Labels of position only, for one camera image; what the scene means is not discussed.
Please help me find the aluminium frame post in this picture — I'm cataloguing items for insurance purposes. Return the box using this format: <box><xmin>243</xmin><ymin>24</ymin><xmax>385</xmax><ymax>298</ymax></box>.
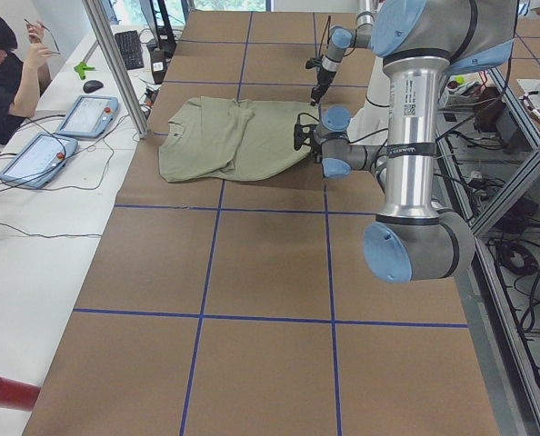
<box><xmin>82</xmin><ymin>0</ymin><xmax>148</xmax><ymax>139</ymax></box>

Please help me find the green plastic tool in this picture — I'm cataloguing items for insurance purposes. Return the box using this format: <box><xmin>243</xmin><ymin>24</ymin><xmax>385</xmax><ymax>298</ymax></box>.
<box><xmin>74</xmin><ymin>61</ymin><xmax>95</xmax><ymax>81</ymax></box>

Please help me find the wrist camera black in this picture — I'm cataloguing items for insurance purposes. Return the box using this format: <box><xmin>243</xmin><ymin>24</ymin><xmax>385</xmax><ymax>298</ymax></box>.
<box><xmin>294</xmin><ymin>124</ymin><xmax>316</xmax><ymax>151</ymax></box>
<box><xmin>305</xmin><ymin>57</ymin><xmax>322</xmax><ymax>69</ymax></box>

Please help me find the black keyboard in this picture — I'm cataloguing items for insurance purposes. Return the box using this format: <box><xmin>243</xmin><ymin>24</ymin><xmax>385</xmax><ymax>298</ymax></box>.
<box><xmin>114</xmin><ymin>30</ymin><xmax>144</xmax><ymax>70</ymax></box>

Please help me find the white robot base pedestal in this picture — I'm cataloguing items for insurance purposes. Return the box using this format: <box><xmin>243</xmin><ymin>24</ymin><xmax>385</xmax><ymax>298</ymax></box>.
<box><xmin>347</xmin><ymin>57</ymin><xmax>390</xmax><ymax>145</ymax></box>

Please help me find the red cylinder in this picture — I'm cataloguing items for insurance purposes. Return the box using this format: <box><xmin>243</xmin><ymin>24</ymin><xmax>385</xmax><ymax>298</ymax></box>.
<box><xmin>0</xmin><ymin>376</ymin><xmax>40</xmax><ymax>411</ymax></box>

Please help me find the black device with label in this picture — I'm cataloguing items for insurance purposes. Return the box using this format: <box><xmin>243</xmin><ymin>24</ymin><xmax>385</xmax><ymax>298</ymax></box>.
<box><xmin>150</xmin><ymin>49</ymin><xmax>167</xmax><ymax>84</ymax></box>

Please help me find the near blue teach pendant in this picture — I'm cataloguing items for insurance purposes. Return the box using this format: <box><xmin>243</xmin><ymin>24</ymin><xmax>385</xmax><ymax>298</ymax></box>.
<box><xmin>0</xmin><ymin>133</ymin><xmax>78</xmax><ymax>189</ymax></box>

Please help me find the olive green long-sleeve shirt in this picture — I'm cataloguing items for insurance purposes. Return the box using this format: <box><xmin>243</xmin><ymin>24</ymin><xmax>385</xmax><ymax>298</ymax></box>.
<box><xmin>158</xmin><ymin>96</ymin><xmax>318</xmax><ymax>183</ymax></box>

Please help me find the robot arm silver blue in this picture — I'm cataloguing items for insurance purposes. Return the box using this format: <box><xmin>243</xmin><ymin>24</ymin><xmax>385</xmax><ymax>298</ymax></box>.
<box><xmin>305</xmin><ymin>1</ymin><xmax>382</xmax><ymax>105</ymax></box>
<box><xmin>294</xmin><ymin>1</ymin><xmax>518</xmax><ymax>282</ymax></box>

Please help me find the blue teach pendant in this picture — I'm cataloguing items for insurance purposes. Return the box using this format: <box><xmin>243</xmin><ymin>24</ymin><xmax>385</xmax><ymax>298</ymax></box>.
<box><xmin>55</xmin><ymin>94</ymin><xmax>119</xmax><ymax>139</ymax></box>
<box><xmin>0</xmin><ymin>133</ymin><xmax>78</xmax><ymax>189</ymax></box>

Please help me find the black computer mouse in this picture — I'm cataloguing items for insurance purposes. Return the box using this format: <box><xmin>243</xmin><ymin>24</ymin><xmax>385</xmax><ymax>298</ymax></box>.
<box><xmin>83</xmin><ymin>80</ymin><xmax>104</xmax><ymax>94</ymax></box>

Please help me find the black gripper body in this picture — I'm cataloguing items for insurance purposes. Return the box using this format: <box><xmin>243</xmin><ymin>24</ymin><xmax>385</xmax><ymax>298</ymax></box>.
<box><xmin>313</xmin><ymin>70</ymin><xmax>335</xmax><ymax>98</ymax></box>
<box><xmin>305</xmin><ymin>133</ymin><xmax>323</xmax><ymax>164</ymax></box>

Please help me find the far blue teach pendant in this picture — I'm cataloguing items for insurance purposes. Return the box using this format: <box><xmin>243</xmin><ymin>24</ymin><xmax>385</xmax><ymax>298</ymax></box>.
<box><xmin>55</xmin><ymin>94</ymin><xmax>119</xmax><ymax>139</ymax></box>

